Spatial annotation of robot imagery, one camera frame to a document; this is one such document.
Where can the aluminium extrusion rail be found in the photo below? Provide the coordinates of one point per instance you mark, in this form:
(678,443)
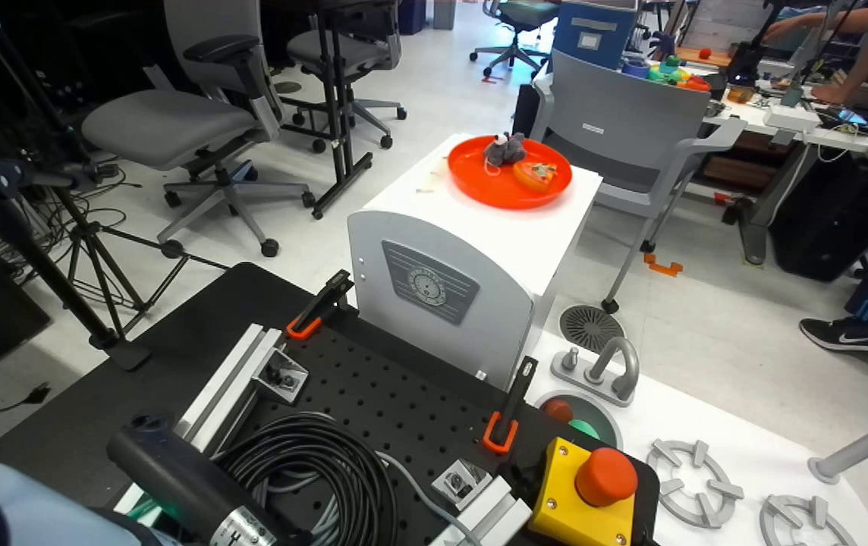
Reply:
(496,516)
(226,388)

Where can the silver corner bracket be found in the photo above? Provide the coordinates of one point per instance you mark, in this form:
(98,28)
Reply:
(285,376)
(464,484)

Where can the grey toy faucet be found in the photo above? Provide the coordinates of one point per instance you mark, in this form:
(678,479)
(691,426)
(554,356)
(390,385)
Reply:
(581,379)

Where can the black desk leg frame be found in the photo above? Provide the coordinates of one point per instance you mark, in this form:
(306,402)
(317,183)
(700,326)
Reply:
(336,123)

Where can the grey toy stove burner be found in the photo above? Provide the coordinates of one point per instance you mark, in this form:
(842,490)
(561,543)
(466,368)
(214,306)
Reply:
(817,513)
(700,453)

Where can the black computer tower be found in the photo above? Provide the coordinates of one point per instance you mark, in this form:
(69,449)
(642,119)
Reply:
(527,110)

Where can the black white sneaker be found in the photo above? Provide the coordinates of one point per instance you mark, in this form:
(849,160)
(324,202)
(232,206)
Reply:
(855,337)

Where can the pizza slice toy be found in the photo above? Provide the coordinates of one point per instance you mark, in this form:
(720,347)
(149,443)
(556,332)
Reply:
(539,176)

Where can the orange round plate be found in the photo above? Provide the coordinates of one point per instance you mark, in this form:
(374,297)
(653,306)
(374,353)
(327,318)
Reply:
(481,187)

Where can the teal office chair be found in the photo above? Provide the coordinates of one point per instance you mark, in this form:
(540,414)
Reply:
(527,13)

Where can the blue storage bin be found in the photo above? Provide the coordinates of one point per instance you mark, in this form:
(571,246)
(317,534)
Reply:
(596,34)

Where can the grey fabric office chair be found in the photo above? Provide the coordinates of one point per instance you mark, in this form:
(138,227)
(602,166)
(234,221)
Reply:
(149,125)

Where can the grey rat plush toy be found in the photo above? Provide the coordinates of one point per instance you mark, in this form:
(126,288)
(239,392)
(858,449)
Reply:
(502,152)

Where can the orange floor tape bracket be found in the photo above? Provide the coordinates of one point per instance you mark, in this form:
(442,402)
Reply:
(663,268)

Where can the black cylinder silver cap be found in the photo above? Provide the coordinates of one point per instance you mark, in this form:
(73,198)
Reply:
(170,473)

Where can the yellow emergency stop button box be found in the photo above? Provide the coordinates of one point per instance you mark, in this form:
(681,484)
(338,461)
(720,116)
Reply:
(565,500)

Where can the grey plastic wheeled chair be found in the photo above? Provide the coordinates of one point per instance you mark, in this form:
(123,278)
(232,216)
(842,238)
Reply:
(617,123)

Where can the black bin under desk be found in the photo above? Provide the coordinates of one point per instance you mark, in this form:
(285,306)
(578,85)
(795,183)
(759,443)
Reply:
(829,221)

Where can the dark office chair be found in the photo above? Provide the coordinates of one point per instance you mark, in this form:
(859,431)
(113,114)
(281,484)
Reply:
(338,50)

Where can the grey metal pole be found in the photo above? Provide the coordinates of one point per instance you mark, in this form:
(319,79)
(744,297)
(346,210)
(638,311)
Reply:
(862,443)

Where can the white cube box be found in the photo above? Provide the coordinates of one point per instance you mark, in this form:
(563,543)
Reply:
(474,251)

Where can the black tripod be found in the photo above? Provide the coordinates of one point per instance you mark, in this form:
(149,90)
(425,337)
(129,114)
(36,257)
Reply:
(54,275)

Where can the round toy sink bowl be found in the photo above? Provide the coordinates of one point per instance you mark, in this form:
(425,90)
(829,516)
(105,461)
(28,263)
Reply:
(596,419)

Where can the white desk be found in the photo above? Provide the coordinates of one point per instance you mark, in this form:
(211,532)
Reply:
(771,202)

